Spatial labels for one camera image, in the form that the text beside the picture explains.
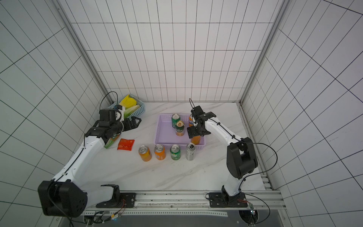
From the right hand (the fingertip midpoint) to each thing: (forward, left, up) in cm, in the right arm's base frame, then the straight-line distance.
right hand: (192, 133), depth 89 cm
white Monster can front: (-14, +1, +3) cm, 15 cm away
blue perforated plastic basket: (+22, +41, -5) cm, 47 cm away
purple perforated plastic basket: (+4, +19, -10) cm, 22 cm away
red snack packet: (-7, +45, -7) cm, 46 cm away
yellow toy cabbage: (+27, +52, -1) cm, 58 cm away
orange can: (-15, +27, +1) cm, 31 cm away
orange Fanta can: (+10, +1, -3) cm, 10 cm away
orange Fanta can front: (-14, +18, 0) cm, 23 cm away
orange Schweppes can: (-2, -3, -5) cm, 6 cm away
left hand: (-3, +35, +11) cm, 37 cm away
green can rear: (+10, +12, +2) cm, 16 cm away
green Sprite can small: (-13, +9, 0) cm, 16 cm away
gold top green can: (+4, +8, +1) cm, 9 cm away
